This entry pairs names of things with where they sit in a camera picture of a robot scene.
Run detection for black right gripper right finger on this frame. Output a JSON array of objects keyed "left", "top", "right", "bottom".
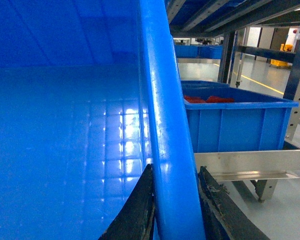
[{"left": 198, "top": 166, "right": 269, "bottom": 240}]

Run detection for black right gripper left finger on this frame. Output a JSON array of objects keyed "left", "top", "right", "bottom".
[{"left": 99, "top": 164, "right": 155, "bottom": 240}]

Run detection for large blue plastic crate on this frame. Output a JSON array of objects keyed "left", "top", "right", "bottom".
[{"left": 0, "top": 0, "right": 206, "bottom": 240}]

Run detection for blue crate with red parts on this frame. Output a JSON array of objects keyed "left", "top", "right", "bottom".
[{"left": 182, "top": 83, "right": 299, "bottom": 153}]

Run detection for blue crates in far background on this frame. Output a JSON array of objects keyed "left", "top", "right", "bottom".
[{"left": 174, "top": 45, "right": 223, "bottom": 59}]

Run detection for yellow mop bucket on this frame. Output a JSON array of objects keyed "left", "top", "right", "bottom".
[{"left": 270, "top": 43, "right": 295, "bottom": 68}]

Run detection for metal shelf rack frame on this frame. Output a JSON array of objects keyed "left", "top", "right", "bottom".
[{"left": 165, "top": 0, "right": 300, "bottom": 202}]

